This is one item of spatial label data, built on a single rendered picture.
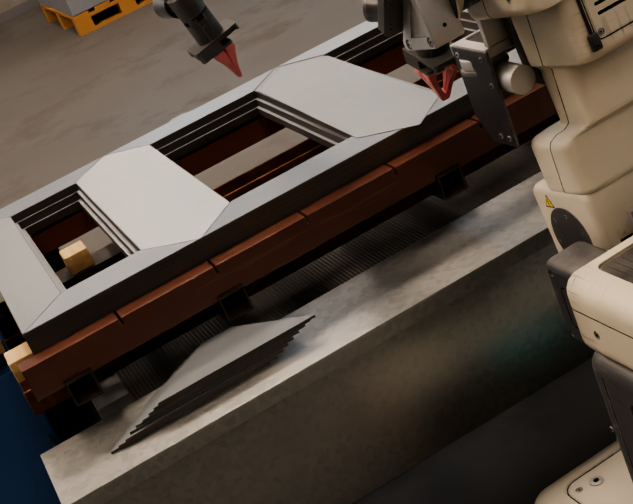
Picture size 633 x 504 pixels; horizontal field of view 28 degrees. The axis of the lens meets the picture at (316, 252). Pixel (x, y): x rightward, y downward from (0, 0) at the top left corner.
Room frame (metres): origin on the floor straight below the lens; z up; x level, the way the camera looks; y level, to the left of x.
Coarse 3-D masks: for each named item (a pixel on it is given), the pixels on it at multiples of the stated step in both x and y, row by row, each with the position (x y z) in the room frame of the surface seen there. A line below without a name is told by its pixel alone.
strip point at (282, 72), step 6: (312, 60) 2.75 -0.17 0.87; (288, 66) 2.79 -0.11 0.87; (294, 66) 2.77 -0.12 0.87; (300, 66) 2.75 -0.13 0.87; (276, 72) 2.78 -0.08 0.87; (282, 72) 2.76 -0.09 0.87; (288, 72) 2.74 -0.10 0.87; (294, 72) 2.72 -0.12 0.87; (270, 78) 2.75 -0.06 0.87; (276, 78) 2.73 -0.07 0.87; (282, 78) 2.71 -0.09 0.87; (264, 84) 2.73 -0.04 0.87; (270, 84) 2.71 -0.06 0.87; (258, 90) 2.70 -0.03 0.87
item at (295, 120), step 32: (288, 64) 2.80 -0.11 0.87; (256, 96) 2.71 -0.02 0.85; (192, 128) 2.68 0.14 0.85; (224, 128) 2.68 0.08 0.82; (320, 128) 2.34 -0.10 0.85; (416, 128) 2.10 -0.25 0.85; (448, 128) 2.12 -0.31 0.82; (352, 160) 2.07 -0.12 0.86; (384, 160) 2.08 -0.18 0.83; (64, 192) 2.60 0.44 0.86; (288, 192) 2.04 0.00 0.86; (320, 192) 2.05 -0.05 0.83; (32, 224) 2.57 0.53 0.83; (256, 224) 2.02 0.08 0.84; (192, 256) 1.99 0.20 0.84; (64, 288) 2.13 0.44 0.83; (128, 288) 1.96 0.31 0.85; (64, 320) 1.94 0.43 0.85; (96, 320) 1.95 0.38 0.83; (32, 352) 1.92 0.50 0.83
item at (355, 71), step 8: (344, 72) 2.56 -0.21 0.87; (352, 72) 2.54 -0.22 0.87; (360, 72) 2.52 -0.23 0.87; (328, 80) 2.56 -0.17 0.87; (336, 80) 2.53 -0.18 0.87; (344, 80) 2.51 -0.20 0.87; (312, 88) 2.55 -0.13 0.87; (320, 88) 2.53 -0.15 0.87; (328, 88) 2.50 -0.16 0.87; (296, 96) 2.54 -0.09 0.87; (304, 96) 2.52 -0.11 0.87; (312, 96) 2.50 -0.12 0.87; (288, 104) 2.51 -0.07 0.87; (296, 104) 2.49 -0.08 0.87
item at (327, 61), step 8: (328, 56) 2.73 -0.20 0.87; (312, 64) 2.72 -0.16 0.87; (320, 64) 2.69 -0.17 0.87; (328, 64) 2.67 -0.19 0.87; (296, 72) 2.71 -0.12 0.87; (304, 72) 2.69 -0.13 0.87; (312, 72) 2.66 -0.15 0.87; (280, 80) 2.71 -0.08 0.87; (288, 80) 2.68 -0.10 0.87; (296, 80) 2.65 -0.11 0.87; (264, 88) 2.70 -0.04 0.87; (272, 88) 2.67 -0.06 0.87; (280, 88) 2.65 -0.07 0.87
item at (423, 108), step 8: (424, 104) 2.17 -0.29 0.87; (432, 104) 2.15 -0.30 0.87; (408, 112) 2.16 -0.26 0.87; (416, 112) 2.14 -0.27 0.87; (424, 112) 2.13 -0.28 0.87; (392, 120) 2.16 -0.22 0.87; (400, 120) 2.14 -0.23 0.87; (408, 120) 2.12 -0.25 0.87; (376, 128) 2.15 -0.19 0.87; (384, 128) 2.13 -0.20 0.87; (392, 128) 2.12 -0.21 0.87; (360, 136) 2.15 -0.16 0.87
